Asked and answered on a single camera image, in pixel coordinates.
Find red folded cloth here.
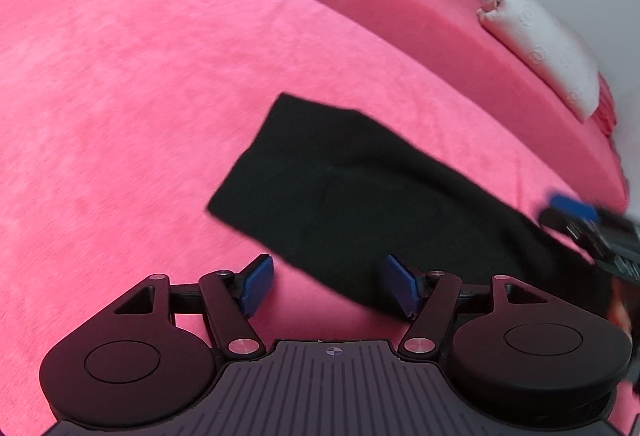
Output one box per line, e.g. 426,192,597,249
592,75,617,138

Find black knit pants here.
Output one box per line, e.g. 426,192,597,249
207,94,612,317

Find white embossed pillow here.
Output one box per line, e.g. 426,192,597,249
477,0,600,122

